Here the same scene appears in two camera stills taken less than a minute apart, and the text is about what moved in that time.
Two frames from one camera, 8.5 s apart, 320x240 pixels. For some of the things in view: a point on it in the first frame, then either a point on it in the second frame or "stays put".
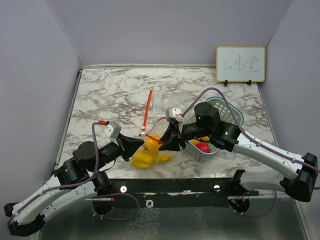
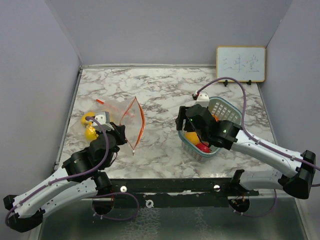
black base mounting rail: x=177 y=193 stays put
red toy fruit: x=204 y=147 stays put
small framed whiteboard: x=240 y=64 stays put
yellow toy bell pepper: x=141 y=159 -> x=84 y=121
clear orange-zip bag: x=156 y=109 -> x=133 y=119
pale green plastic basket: x=226 y=115 stays put
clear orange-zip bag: x=149 y=155 -> x=117 y=108
